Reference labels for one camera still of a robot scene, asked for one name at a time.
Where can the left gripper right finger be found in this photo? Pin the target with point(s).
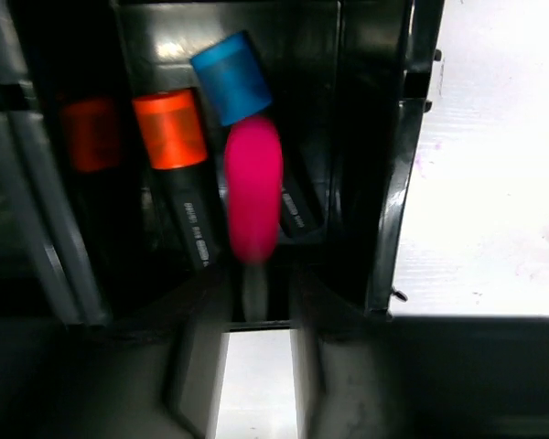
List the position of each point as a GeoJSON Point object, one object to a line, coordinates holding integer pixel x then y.
{"type": "Point", "coordinates": [359, 376]}

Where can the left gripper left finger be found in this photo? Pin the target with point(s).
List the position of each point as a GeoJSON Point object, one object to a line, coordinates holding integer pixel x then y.
{"type": "Point", "coordinates": [150, 375]}

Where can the pink highlighter cap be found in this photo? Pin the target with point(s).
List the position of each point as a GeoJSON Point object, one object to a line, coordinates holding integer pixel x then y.
{"type": "Point", "coordinates": [253, 166]}

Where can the orange highlighter marker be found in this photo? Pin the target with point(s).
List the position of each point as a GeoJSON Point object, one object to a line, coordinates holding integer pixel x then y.
{"type": "Point", "coordinates": [194, 203]}

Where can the blue highlighter cap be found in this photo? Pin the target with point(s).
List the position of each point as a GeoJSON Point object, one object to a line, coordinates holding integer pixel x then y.
{"type": "Point", "coordinates": [232, 79]}

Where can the pink highlighter marker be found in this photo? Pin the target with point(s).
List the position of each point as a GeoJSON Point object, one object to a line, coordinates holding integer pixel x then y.
{"type": "Point", "coordinates": [254, 292]}

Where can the orange highlighter cap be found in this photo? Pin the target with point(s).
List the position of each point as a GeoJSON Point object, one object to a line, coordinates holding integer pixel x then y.
{"type": "Point", "coordinates": [171, 129]}

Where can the black four-compartment organizer tray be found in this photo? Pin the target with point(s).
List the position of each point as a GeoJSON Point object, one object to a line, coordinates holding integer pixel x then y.
{"type": "Point", "coordinates": [85, 232]}

